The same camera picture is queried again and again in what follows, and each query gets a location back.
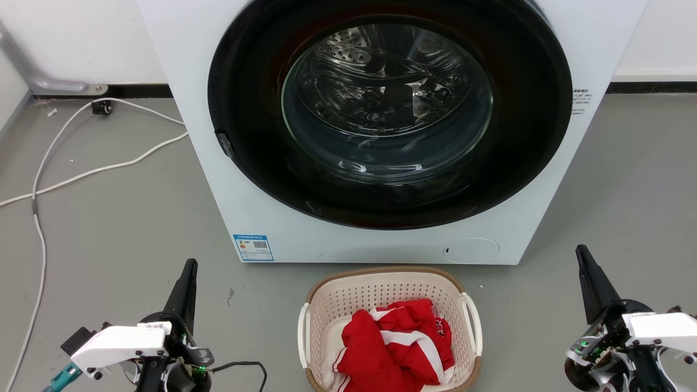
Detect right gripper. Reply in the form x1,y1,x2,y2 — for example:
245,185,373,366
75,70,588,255
565,244,681,392

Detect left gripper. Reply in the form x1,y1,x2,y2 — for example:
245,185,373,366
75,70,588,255
135,259,215,392

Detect cream perforated laundry basket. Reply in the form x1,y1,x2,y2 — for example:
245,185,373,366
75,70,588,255
297,266,484,392

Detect blue energy label sticker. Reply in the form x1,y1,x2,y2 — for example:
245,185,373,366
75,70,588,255
233,234,274,262

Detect white front-loading washing machine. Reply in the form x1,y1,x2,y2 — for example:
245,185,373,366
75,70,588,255
136,0,651,266

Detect round white filter cover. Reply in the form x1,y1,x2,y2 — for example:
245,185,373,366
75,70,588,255
442,237,500,265

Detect teal connector plug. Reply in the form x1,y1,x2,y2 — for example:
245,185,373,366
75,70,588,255
44,362,83,392

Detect red and white garment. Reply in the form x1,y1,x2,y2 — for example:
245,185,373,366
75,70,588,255
321,298,456,392

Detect black round glass washer door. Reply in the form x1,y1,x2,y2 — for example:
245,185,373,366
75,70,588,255
207,0,573,230

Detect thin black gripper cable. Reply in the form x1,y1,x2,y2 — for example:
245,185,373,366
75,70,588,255
210,361,268,392

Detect small black camera box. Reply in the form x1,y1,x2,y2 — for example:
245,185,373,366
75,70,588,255
61,326,112,356

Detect white power cable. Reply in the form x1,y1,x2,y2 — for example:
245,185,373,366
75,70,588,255
4,97,187,392
0,131,189,209

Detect grey wall pipe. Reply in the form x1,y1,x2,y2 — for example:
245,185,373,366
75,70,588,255
0,22,108,96

